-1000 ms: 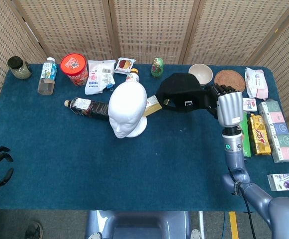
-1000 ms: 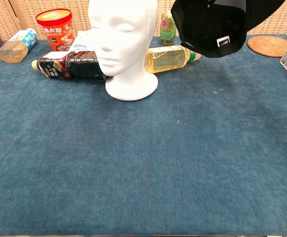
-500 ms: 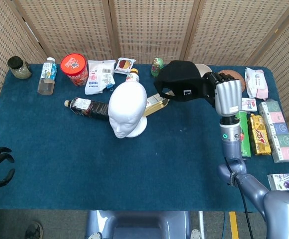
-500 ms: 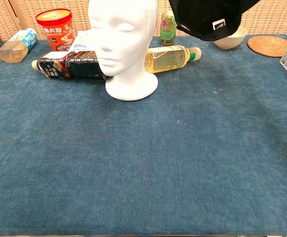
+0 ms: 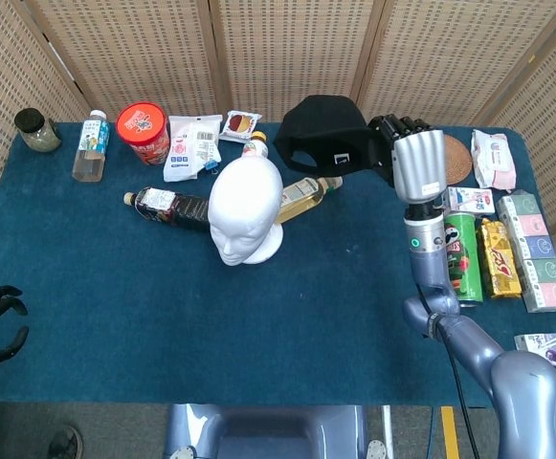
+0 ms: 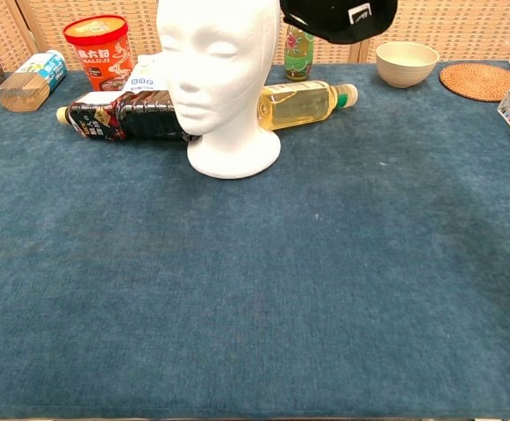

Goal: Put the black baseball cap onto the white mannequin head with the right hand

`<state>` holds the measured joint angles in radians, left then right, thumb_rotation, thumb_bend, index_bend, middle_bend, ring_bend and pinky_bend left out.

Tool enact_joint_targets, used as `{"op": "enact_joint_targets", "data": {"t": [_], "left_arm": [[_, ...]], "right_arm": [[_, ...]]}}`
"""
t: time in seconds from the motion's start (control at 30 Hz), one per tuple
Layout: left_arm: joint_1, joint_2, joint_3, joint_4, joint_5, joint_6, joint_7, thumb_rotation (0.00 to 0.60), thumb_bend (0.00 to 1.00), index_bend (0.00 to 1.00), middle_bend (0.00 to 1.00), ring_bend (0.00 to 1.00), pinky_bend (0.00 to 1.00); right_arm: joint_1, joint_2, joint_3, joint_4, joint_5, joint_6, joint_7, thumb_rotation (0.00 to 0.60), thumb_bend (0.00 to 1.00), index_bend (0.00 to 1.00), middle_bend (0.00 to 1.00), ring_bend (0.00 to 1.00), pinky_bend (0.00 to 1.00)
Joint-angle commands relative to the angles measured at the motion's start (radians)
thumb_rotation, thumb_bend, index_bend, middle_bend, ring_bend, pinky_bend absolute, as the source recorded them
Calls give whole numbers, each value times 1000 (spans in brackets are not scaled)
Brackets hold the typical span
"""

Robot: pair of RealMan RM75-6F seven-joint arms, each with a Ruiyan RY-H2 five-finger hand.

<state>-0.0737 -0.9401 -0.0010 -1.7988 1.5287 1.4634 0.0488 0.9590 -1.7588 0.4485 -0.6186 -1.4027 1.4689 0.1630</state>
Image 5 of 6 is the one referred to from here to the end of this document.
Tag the blue table cloth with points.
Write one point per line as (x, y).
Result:
(162, 311)

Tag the woven bamboo folding screen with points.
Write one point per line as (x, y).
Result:
(162, 52)

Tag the glass jar black lid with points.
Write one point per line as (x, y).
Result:
(38, 134)

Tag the pastel tissue multipack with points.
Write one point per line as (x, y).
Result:
(536, 248)

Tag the white pink wet wipes pack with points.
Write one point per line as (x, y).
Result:
(494, 160)

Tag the white blue milk carton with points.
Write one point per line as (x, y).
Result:
(471, 201)

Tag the black shoe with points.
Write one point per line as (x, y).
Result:
(66, 442)

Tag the clear water bottle blue label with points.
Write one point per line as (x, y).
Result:
(91, 148)

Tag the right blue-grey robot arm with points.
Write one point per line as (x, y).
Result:
(521, 382)

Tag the green Pringles can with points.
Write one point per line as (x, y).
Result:
(466, 258)

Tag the black baseball cap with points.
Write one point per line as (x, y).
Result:
(325, 124)

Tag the round woven rattan coaster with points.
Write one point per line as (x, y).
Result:
(459, 160)

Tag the small red yellow snack packet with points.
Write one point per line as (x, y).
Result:
(240, 125)

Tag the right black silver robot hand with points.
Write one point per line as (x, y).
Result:
(418, 162)

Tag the small bottle yellow cap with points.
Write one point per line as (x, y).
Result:
(256, 147)

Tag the yellow oil bottle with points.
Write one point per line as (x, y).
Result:
(304, 196)

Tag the red instant noodle cup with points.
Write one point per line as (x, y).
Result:
(142, 126)

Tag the yellow snack package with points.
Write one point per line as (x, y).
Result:
(500, 260)

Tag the white plastic food bag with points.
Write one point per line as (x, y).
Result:
(186, 148)

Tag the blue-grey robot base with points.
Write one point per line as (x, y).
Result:
(268, 432)

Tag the white foam mannequin head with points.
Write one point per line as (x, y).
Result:
(244, 201)

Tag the small purple drink carton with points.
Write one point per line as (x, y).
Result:
(548, 346)

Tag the dark soy sauce bottle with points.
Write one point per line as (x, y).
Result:
(172, 208)

